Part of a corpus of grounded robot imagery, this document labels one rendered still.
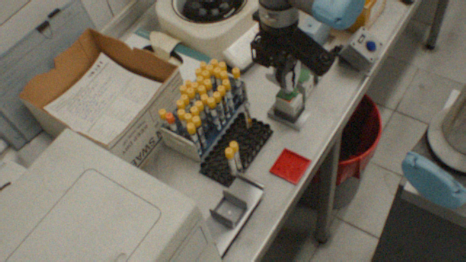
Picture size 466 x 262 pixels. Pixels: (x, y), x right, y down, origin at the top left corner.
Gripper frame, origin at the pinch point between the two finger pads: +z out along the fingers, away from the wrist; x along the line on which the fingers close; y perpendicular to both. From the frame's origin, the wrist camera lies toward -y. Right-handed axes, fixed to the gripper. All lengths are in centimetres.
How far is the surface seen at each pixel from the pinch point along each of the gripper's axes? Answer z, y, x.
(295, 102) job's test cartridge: 2.9, -1.2, 0.6
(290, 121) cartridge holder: 7.9, -1.0, 2.4
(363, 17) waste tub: 3.1, -2.3, -31.1
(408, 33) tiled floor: 97, 9, -130
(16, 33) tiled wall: -12, 57, 24
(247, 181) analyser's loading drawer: 5.0, -2.3, 21.6
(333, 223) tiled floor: 97, -7, -18
